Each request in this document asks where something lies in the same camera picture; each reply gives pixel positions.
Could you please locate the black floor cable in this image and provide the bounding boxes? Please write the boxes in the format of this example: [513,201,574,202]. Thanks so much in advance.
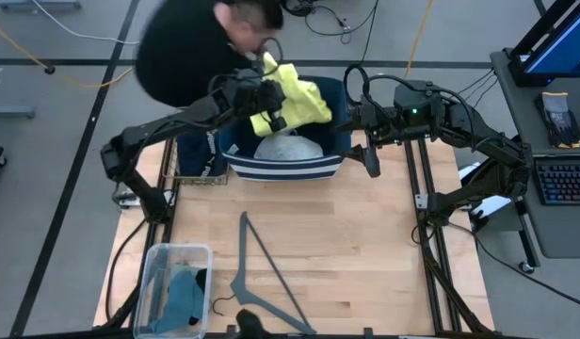
[447,220,580,312]
[104,219,150,321]

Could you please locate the navy white striped fabric bin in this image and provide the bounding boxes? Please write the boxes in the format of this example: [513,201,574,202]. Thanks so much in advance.
[217,74,353,183]

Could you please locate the grey work glove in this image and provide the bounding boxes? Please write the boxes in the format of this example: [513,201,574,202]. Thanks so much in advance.
[534,91,573,148]

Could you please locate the black metal table frame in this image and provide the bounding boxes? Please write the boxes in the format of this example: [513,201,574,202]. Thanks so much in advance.
[101,136,496,339]

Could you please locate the black backlit keyboard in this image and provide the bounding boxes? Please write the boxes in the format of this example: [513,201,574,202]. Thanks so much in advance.
[534,159,580,207]

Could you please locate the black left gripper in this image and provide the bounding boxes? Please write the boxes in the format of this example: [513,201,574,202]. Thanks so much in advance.
[217,68,288,135]

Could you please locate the black cable with adapter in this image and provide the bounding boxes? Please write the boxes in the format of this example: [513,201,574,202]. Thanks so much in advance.
[280,0,380,46]

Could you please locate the grey metal floor foot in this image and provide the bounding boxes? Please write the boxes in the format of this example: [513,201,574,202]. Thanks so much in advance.
[0,105,37,119]
[0,0,82,13]

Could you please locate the black desk cable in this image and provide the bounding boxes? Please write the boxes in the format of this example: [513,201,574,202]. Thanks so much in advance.
[457,69,496,95]

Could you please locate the clear plastic bin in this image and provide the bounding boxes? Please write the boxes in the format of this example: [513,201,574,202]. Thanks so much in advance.
[132,242,215,339]

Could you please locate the person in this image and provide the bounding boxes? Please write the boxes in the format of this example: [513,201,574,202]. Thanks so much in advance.
[134,0,285,108]

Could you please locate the yellow extension cable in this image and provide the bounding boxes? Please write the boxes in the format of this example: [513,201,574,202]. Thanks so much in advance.
[0,18,134,89]

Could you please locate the yellow cloth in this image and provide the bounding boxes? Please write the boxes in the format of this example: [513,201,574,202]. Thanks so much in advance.
[249,51,333,138]

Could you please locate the grey computer desk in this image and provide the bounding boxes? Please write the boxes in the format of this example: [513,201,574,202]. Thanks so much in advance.
[490,46,580,259]

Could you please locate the grey clothes hanger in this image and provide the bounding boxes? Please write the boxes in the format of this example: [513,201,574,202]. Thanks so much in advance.
[210,210,318,336]

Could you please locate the white cable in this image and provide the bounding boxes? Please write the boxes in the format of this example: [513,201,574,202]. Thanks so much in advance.
[30,0,140,46]

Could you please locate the light teal cloth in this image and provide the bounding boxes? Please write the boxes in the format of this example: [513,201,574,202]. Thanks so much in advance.
[151,263,207,334]

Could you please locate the black coiled cable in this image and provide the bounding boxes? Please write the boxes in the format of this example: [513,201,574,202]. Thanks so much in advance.
[342,63,371,108]

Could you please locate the white paper sheet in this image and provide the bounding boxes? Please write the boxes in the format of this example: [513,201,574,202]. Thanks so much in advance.
[459,162,513,218]

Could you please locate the black rounded object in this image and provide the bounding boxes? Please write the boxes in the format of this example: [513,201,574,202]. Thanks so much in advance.
[235,308,272,339]

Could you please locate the black monitor with stand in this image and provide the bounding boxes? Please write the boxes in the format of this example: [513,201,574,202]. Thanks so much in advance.
[508,0,580,89]

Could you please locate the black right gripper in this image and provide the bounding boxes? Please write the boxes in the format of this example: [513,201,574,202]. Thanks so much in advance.
[337,92,399,181]

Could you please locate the white cloth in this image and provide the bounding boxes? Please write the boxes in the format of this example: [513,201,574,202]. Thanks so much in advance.
[252,132,325,161]

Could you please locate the black work glove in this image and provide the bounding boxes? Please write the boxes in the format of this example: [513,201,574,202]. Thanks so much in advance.
[563,110,580,150]

